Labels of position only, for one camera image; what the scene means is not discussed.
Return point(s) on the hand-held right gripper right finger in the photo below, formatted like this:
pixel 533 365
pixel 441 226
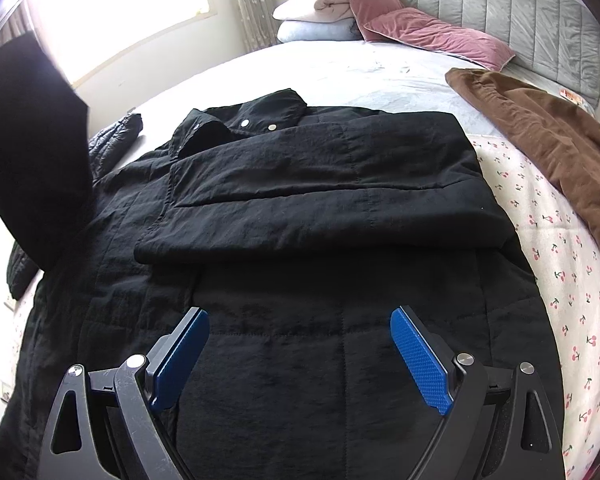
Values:
pixel 420 365

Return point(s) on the brown garment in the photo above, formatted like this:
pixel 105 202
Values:
pixel 550 130

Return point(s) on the white folded blanket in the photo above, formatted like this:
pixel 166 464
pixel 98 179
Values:
pixel 310 7

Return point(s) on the pink velvet quilt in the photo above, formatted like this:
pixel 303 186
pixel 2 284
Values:
pixel 420 30

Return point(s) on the light blue pillow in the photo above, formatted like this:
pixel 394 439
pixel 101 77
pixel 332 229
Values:
pixel 305 31

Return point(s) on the patterned curtain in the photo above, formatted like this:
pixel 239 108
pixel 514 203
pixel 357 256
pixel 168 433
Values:
pixel 252 0

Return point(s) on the small orange packet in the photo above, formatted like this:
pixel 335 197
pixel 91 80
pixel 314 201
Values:
pixel 574 97

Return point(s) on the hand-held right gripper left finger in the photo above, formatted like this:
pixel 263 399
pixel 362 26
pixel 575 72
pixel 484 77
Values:
pixel 180 360

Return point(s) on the window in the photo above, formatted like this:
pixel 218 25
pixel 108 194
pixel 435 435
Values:
pixel 125 5

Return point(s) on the light grey bed cover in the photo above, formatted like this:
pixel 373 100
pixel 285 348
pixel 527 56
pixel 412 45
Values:
pixel 380 77

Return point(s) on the black quilted puffer jacket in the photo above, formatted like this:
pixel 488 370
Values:
pixel 120 132

